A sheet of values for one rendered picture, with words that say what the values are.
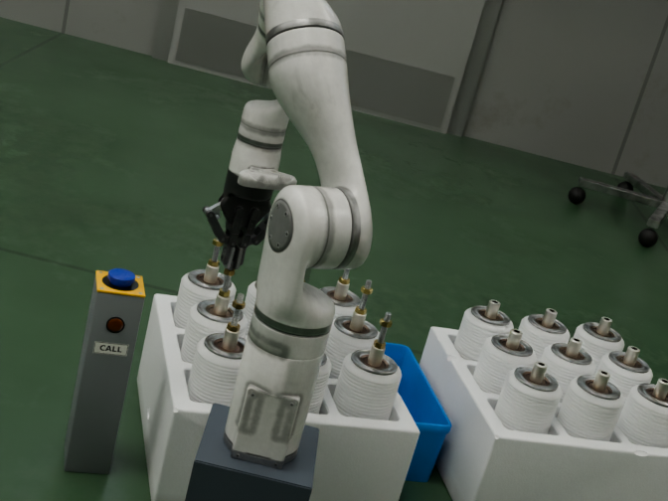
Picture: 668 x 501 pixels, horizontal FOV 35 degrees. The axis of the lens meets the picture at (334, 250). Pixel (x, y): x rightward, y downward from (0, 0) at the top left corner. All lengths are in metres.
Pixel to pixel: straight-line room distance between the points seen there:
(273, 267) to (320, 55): 0.25
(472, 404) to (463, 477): 0.12
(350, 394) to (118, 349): 0.36
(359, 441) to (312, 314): 0.51
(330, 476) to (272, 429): 0.45
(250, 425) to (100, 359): 0.43
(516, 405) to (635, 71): 2.95
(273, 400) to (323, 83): 0.36
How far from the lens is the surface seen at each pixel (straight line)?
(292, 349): 1.18
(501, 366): 1.86
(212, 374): 1.58
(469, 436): 1.83
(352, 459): 1.67
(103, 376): 1.62
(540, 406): 1.77
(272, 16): 1.25
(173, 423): 1.57
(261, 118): 1.57
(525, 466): 1.79
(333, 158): 1.20
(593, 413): 1.83
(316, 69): 1.20
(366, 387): 1.64
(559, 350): 1.94
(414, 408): 2.01
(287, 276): 1.14
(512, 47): 4.48
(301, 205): 1.13
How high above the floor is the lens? 0.97
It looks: 20 degrees down
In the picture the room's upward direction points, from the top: 15 degrees clockwise
